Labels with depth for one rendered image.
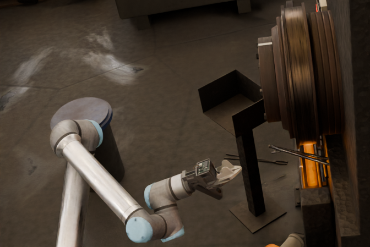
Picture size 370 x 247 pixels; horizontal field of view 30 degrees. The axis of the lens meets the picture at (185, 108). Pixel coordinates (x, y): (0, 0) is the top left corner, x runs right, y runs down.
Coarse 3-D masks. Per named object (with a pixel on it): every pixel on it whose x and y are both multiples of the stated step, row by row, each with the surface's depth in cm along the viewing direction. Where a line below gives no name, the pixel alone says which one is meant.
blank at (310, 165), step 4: (312, 144) 243; (304, 148) 242; (308, 148) 241; (312, 148) 241; (308, 152) 240; (312, 152) 240; (308, 156) 239; (308, 160) 239; (308, 164) 239; (312, 164) 239; (308, 168) 239; (312, 168) 239; (308, 172) 239; (312, 172) 239; (316, 172) 239; (308, 176) 240; (312, 176) 240; (316, 176) 240; (308, 180) 241; (312, 180) 241; (316, 180) 241; (308, 184) 243; (312, 184) 243; (316, 184) 243
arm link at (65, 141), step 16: (64, 128) 270; (64, 144) 266; (80, 144) 267; (80, 160) 261; (96, 160) 262; (96, 176) 256; (96, 192) 255; (112, 192) 251; (112, 208) 250; (128, 208) 246; (128, 224) 242; (144, 224) 239; (160, 224) 245; (144, 240) 240
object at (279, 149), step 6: (270, 144) 233; (276, 150) 235; (282, 150) 231; (288, 150) 231; (294, 150) 232; (300, 156) 229; (306, 156) 228; (312, 156) 231; (318, 156) 231; (318, 162) 227; (324, 162) 226
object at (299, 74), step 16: (288, 16) 213; (288, 32) 207; (304, 32) 206; (288, 48) 204; (304, 48) 204; (288, 64) 203; (304, 64) 203; (304, 80) 203; (304, 96) 204; (304, 112) 206; (304, 128) 210; (304, 144) 221
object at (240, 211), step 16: (224, 80) 304; (240, 80) 306; (208, 96) 303; (224, 96) 308; (240, 96) 310; (256, 96) 299; (208, 112) 305; (224, 112) 302; (240, 112) 280; (256, 112) 285; (224, 128) 292; (240, 128) 285; (240, 144) 304; (240, 160) 313; (256, 160) 311; (256, 176) 316; (256, 192) 321; (240, 208) 336; (256, 208) 327; (272, 208) 332; (256, 224) 326
